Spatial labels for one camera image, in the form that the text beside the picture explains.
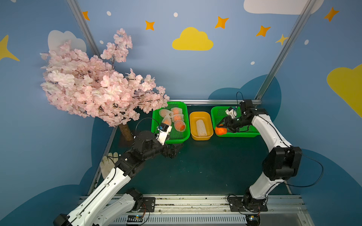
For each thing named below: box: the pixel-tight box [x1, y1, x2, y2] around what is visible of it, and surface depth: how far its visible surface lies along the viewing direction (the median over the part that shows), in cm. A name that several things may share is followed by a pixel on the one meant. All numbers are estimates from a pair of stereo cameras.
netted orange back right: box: [170, 107, 183, 115], surface depth 113 cm
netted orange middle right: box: [171, 113, 185, 123], surface depth 109 cm
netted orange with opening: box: [174, 120, 187, 133], surface depth 103 cm
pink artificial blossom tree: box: [40, 28, 170, 142], surface depth 61 cm
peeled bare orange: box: [214, 126, 228, 136], surface depth 82 cm
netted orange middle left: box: [161, 114, 172, 127], surface depth 107 cm
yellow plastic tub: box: [189, 111, 214, 141], surface depth 109 cm
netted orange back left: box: [158, 109, 172, 118], surface depth 110 cm
